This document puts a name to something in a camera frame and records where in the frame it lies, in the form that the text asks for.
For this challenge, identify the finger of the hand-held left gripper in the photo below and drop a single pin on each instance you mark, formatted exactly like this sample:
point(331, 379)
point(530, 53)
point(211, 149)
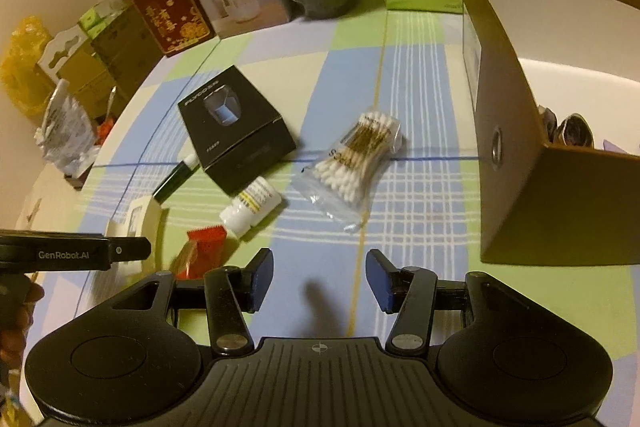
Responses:
point(130, 249)

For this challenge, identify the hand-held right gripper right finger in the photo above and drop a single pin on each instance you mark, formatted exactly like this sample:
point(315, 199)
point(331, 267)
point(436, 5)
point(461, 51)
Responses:
point(377, 281)

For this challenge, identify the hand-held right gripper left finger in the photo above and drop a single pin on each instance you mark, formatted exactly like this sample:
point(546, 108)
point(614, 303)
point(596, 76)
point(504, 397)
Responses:
point(262, 278)

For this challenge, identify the beige hair clip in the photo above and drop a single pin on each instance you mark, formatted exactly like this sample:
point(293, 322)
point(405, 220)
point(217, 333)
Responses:
point(140, 217)

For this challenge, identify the red snack packet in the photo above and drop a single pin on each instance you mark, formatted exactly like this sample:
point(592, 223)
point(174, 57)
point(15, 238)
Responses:
point(205, 252)

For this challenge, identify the white pill bottle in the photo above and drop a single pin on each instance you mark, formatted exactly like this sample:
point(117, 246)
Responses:
point(250, 207)

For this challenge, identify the dark green lip gel tube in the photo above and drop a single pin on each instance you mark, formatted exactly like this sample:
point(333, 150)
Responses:
point(172, 182)

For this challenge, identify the cotton swab bag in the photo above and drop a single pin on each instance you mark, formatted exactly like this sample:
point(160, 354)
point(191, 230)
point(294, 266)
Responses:
point(345, 172)

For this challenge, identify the black shaver box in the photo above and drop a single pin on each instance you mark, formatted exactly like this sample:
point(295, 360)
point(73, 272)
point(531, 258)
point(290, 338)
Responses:
point(235, 132)

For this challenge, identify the brown cardboard shoebox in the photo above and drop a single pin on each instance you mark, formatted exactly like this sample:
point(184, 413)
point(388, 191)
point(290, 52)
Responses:
point(520, 167)

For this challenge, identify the purple cosmetic tube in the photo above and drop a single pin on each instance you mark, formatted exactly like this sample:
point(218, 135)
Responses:
point(620, 147)

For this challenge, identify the person's left hand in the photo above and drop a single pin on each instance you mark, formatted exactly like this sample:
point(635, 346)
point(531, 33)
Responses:
point(15, 347)

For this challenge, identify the orange small item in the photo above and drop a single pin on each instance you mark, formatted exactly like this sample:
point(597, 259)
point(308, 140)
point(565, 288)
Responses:
point(105, 128)

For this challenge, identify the clear printed plastic bag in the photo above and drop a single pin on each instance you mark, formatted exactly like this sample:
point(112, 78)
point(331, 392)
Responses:
point(67, 127)

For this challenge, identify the metal spoon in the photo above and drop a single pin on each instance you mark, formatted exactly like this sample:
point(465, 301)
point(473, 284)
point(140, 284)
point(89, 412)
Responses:
point(112, 104)

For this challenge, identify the brown cardboard box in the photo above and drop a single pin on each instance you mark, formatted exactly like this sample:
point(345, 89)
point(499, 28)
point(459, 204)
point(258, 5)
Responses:
point(87, 84)

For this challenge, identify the yellow plastic bag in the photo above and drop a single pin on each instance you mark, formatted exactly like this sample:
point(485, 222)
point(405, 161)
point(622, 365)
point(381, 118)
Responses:
point(20, 62)

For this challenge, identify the stack of green tissue packs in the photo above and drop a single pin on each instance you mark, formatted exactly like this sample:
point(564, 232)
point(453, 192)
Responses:
point(102, 17)

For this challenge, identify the red gold gift box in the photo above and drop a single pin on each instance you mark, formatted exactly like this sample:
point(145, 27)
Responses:
point(172, 14)

